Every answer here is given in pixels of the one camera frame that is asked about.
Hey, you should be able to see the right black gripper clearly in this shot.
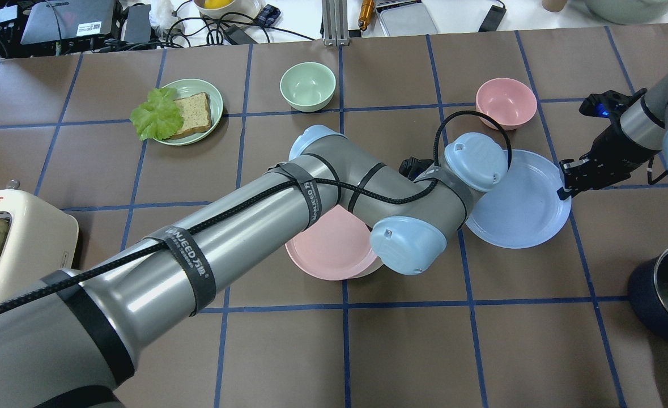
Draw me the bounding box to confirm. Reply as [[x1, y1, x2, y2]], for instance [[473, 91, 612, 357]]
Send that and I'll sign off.
[[557, 90, 649, 201]]

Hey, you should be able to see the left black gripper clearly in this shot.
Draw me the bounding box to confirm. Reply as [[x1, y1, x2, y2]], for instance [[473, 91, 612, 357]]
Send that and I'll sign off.
[[398, 157, 434, 181]]

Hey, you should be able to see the blue plate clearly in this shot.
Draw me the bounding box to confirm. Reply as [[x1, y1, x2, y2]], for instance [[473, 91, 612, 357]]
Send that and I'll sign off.
[[465, 150, 571, 249]]

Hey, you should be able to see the pink plate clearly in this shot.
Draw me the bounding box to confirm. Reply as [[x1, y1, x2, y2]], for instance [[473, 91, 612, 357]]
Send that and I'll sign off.
[[285, 206, 378, 281]]

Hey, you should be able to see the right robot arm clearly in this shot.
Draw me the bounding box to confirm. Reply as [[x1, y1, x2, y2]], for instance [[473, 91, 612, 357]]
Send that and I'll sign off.
[[558, 73, 668, 201]]

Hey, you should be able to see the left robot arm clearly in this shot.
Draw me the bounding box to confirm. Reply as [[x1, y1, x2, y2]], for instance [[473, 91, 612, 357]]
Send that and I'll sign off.
[[0, 126, 512, 407]]

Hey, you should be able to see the white plate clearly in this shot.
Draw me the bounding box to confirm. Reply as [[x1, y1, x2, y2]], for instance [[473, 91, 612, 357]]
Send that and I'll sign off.
[[349, 257, 383, 279]]

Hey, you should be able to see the pink bowl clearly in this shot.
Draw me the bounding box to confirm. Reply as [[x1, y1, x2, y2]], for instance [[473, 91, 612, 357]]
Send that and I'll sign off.
[[475, 78, 537, 131]]

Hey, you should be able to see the mint green bowl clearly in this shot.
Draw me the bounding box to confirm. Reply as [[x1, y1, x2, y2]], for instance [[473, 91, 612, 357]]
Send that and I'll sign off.
[[279, 62, 337, 113]]

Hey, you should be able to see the grey tablet device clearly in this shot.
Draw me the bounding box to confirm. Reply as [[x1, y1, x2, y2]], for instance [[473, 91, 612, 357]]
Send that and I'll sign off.
[[377, 1, 439, 36]]

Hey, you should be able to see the bread slice on plate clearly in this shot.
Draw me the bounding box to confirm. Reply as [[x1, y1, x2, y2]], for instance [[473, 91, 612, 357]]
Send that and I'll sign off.
[[171, 91, 212, 139]]

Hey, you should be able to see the mint green plate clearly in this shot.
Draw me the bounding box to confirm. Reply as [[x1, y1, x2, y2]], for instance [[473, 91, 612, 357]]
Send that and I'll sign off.
[[158, 78, 223, 146]]

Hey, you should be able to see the beige bowl with toys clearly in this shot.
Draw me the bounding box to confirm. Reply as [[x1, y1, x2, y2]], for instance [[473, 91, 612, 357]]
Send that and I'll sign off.
[[193, 1, 265, 22]]

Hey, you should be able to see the green lettuce leaf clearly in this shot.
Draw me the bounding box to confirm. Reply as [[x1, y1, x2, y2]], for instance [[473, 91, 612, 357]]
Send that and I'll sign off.
[[129, 87, 184, 142]]

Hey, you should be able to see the black power adapter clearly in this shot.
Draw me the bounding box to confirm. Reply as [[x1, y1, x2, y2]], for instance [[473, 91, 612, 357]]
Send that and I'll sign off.
[[121, 3, 152, 44]]

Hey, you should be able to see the white toaster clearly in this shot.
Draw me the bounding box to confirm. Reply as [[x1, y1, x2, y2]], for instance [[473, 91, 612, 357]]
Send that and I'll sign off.
[[0, 189, 80, 303]]

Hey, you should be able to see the aluminium frame post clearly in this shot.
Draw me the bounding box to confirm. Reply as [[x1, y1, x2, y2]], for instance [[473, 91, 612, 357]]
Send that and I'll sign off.
[[321, 0, 350, 46]]

